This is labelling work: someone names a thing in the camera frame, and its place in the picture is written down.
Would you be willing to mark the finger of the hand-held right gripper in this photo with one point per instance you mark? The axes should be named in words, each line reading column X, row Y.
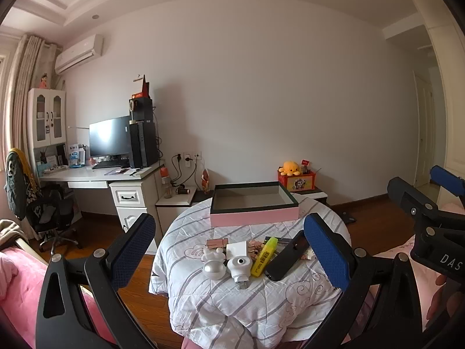
column 403, row 191
column 448, row 177

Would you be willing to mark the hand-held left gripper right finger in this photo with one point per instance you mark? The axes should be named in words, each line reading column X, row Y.
column 327, row 256

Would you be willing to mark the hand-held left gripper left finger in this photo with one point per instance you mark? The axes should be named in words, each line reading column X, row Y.
column 134, row 249

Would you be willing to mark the black case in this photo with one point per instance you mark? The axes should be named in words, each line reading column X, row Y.
column 283, row 261

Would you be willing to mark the yellow highlighter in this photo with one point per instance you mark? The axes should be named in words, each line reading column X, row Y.
column 263, row 258

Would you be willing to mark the pink storage box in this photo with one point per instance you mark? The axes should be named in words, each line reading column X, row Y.
column 254, row 219

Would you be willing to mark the white animal figurine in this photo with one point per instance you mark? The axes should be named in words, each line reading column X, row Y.
column 214, row 269

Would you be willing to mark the pink translucent jar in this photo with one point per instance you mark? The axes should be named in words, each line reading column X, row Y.
column 217, row 243

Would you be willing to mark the white round plug-in device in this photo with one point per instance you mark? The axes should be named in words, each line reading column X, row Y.
column 238, row 267

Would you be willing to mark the white power adapter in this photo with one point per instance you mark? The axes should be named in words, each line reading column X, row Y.
column 236, row 250

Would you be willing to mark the person's right hand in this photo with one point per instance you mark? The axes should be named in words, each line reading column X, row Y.
column 441, row 296

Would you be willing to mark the black floor scale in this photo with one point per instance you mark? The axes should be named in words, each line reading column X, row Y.
column 348, row 217

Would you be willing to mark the white door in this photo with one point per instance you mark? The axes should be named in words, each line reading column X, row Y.
column 424, row 134

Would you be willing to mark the pink printed pillow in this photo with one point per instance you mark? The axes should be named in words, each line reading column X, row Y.
column 392, row 249

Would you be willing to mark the white desk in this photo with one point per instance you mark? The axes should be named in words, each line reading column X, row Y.
column 127, row 196

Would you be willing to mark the white side table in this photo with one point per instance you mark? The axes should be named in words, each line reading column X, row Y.
column 174, row 200

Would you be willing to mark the dark-topped low cabinet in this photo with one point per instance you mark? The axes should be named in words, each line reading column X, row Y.
column 316, row 193

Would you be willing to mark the orange-lid water bottle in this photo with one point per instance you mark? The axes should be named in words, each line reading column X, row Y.
column 165, row 183

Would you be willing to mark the small black device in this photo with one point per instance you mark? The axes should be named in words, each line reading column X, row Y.
column 183, row 190

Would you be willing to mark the red printed box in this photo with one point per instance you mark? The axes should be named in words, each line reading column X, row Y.
column 296, row 182

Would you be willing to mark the black keyboard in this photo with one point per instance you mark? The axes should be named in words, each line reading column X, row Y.
column 109, row 164

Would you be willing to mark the black office chair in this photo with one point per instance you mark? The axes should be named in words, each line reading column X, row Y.
column 51, row 211

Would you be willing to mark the small red card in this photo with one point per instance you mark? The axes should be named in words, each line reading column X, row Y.
column 306, row 163

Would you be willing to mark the yellow octopus plush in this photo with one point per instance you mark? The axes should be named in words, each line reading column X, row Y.
column 290, row 168

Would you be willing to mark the cream wardrobe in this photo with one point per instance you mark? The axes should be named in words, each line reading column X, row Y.
column 447, row 80

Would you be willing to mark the anatomical torso model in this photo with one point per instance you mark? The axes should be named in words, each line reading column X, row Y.
column 205, row 181

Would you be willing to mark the black computer tower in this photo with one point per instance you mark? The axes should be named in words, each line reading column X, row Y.
column 143, row 145

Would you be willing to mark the blue and white box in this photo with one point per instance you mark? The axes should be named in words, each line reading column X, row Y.
column 76, row 154

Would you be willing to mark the black computer monitor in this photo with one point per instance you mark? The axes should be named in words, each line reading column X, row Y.
column 109, row 136

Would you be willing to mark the pink blanket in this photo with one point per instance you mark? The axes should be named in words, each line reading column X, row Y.
column 21, row 291

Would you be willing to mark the beige blanket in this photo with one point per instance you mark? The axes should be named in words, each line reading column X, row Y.
column 9, row 232

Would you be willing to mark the black printed jacket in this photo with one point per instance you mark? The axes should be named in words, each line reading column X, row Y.
column 16, row 181

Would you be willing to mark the black speaker box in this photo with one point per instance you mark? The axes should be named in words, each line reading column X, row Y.
column 141, row 109

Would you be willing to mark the white glass-door cabinet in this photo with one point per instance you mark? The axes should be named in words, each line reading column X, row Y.
column 47, row 116

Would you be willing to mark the red triangular box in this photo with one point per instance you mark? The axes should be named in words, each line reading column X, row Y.
column 145, row 89

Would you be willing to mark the small doll figure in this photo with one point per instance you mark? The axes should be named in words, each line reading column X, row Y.
column 43, row 80

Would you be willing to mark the beige curtain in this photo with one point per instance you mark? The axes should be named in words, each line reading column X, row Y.
column 25, row 80

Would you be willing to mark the white air conditioner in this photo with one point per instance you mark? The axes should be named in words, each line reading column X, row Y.
column 78, row 52

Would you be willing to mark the white wall outlets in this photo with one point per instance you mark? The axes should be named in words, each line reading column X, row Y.
column 189, row 156

